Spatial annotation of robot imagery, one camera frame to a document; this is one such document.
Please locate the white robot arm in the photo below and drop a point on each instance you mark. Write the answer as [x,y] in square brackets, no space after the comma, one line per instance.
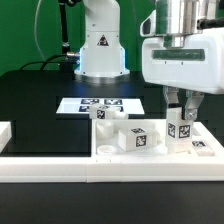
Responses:
[102,56]

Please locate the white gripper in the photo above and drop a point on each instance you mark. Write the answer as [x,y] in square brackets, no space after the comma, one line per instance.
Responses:
[197,67]

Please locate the white U-shaped fence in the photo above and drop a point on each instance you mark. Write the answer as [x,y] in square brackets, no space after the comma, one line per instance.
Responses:
[119,168]

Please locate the white square tabletop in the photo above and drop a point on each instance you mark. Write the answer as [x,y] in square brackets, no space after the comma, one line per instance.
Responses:
[105,137]

